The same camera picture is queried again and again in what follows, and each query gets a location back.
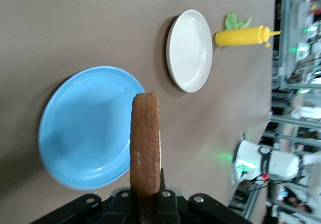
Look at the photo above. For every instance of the green lettuce leaf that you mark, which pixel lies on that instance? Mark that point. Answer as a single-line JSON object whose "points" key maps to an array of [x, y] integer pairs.
{"points": [[233, 23]]}

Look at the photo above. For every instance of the brown bread slice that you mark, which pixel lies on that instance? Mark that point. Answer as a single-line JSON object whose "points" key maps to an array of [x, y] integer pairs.
{"points": [[145, 133]]}

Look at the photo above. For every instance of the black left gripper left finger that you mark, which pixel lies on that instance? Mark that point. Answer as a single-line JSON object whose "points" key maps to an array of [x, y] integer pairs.
{"points": [[120, 209]]}

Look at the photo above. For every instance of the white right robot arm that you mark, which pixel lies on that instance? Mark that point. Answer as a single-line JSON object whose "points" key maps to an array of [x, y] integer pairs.
{"points": [[281, 162]]}

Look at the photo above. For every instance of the blue plate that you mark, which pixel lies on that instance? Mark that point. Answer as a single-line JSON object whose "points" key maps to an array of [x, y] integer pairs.
{"points": [[82, 123]]}

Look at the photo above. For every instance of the yellow mustard squeeze bottle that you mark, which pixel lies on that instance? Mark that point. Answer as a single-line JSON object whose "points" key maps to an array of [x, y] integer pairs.
{"points": [[238, 37]]}

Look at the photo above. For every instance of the aluminium profile frame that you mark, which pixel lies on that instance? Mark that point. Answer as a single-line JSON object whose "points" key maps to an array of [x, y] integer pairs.
{"points": [[279, 81]]}

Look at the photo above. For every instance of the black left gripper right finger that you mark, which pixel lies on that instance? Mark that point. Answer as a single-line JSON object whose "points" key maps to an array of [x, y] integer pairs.
{"points": [[175, 209]]}

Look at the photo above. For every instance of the beige plate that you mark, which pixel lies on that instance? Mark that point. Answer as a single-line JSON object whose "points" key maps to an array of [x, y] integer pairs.
{"points": [[190, 50]]}

